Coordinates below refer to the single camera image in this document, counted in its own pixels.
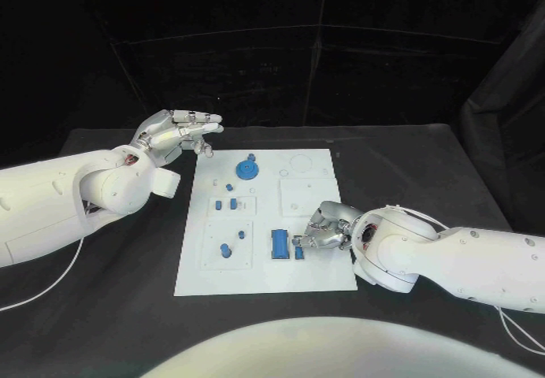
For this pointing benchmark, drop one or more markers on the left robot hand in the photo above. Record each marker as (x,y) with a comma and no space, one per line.
(165,133)

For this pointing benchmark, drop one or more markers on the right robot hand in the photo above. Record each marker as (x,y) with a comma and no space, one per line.
(331,233)

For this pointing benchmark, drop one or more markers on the narrow blue block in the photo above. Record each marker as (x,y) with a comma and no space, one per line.
(300,253)

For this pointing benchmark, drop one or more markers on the wide blue block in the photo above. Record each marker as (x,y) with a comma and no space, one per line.
(281,245)

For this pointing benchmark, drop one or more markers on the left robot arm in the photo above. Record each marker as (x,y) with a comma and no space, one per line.
(41,206)

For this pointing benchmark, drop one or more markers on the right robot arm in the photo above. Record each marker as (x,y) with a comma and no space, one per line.
(468,260)

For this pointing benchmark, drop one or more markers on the white task board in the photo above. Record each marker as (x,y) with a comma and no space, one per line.
(264,277)

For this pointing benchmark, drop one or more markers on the blue gear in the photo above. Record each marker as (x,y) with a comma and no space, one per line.
(246,171)

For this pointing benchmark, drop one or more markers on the blue cylinder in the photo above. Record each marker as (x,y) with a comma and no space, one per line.
(225,251)

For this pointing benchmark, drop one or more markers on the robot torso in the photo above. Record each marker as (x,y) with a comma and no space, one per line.
(331,354)

